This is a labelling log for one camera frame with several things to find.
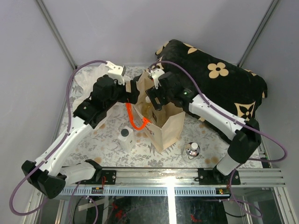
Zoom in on clear bottle yellow liquid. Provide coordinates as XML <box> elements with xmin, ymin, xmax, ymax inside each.
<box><xmin>142</xmin><ymin>96</ymin><xmax>153</xmax><ymax>120</ymax></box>

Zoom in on beige canvas bag orange handles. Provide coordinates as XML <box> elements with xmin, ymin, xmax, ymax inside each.
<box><xmin>126</xmin><ymin>71</ymin><xmax>185</xmax><ymax>152</ymax></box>

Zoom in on white bottle black cap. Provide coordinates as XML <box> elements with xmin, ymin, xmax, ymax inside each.
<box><xmin>118</xmin><ymin>127</ymin><xmax>136</xmax><ymax>153</ymax></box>

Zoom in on round silver bottle white cap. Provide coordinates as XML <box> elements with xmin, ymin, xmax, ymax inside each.
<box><xmin>185</xmin><ymin>142</ymin><xmax>200</xmax><ymax>160</ymax></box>

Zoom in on clear square bottle black cap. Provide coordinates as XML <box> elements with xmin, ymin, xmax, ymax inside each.
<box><xmin>152</xmin><ymin>109</ymin><xmax>167</xmax><ymax>128</ymax></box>

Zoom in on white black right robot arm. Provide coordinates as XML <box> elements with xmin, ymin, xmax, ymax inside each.
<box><xmin>146</xmin><ymin>69</ymin><xmax>261</xmax><ymax>184</ymax></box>

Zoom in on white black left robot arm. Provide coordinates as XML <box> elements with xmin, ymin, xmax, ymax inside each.
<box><xmin>21</xmin><ymin>75</ymin><xmax>140</xmax><ymax>199</ymax></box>

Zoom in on white crumpled cloth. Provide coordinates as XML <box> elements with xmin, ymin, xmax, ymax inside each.
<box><xmin>71</xmin><ymin>64</ymin><xmax>108</xmax><ymax>112</ymax></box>

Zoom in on floral patterned tablecloth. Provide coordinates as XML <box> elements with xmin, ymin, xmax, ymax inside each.
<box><xmin>64</xmin><ymin>103</ymin><xmax>228</xmax><ymax>168</ymax></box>

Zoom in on black floral plush blanket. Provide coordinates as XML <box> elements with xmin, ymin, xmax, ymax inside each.
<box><xmin>140</xmin><ymin>39</ymin><xmax>268</xmax><ymax>150</ymax></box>

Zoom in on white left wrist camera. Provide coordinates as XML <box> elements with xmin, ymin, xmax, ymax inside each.
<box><xmin>106</xmin><ymin>61</ymin><xmax>126</xmax><ymax>85</ymax></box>

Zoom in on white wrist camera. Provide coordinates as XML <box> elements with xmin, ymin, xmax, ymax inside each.
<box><xmin>148</xmin><ymin>69</ymin><xmax>164</xmax><ymax>89</ymax></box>
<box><xmin>106</xmin><ymin>61</ymin><xmax>126</xmax><ymax>85</ymax></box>

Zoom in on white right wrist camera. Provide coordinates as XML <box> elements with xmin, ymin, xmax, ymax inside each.
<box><xmin>148</xmin><ymin>69</ymin><xmax>164</xmax><ymax>89</ymax></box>

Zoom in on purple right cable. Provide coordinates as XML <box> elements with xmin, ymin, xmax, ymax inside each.
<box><xmin>149</xmin><ymin>60</ymin><xmax>288</xmax><ymax>219</ymax></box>

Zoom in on purple cable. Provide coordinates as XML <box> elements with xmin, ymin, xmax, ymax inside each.
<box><xmin>9</xmin><ymin>59</ymin><xmax>110</xmax><ymax>217</ymax></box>
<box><xmin>149</xmin><ymin>60</ymin><xmax>288</xmax><ymax>219</ymax></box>

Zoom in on left aluminium corner post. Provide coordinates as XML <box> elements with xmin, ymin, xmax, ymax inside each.
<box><xmin>35</xmin><ymin>0</ymin><xmax>77</xmax><ymax>70</ymax></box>

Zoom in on aluminium corner post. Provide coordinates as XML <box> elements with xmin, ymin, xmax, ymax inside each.
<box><xmin>237</xmin><ymin>0</ymin><xmax>281</xmax><ymax>67</ymax></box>
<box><xmin>35</xmin><ymin>0</ymin><xmax>77</xmax><ymax>70</ymax></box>

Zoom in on aluminium frame rail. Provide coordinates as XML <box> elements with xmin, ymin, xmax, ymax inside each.
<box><xmin>35</xmin><ymin>166</ymin><xmax>287</xmax><ymax>196</ymax></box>

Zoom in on right aluminium corner post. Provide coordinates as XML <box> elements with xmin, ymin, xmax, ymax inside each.
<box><xmin>237</xmin><ymin>0</ymin><xmax>281</xmax><ymax>67</ymax></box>

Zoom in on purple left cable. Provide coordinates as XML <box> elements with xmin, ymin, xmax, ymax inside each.
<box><xmin>9</xmin><ymin>59</ymin><xmax>110</xmax><ymax>217</ymax></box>

